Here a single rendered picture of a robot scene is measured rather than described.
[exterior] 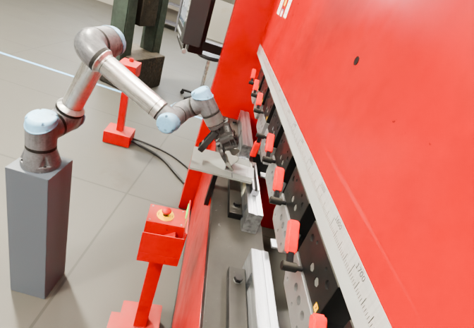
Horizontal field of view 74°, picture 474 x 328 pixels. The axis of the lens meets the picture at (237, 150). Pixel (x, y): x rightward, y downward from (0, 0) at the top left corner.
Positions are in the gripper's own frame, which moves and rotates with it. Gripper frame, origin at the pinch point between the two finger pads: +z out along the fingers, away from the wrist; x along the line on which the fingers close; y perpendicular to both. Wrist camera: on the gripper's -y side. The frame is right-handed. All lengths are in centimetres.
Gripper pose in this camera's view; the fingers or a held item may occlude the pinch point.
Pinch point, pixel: (231, 165)
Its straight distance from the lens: 135.0
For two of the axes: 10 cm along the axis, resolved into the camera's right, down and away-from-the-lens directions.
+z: 3.9, 8.3, 4.0
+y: 9.2, -3.2, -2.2
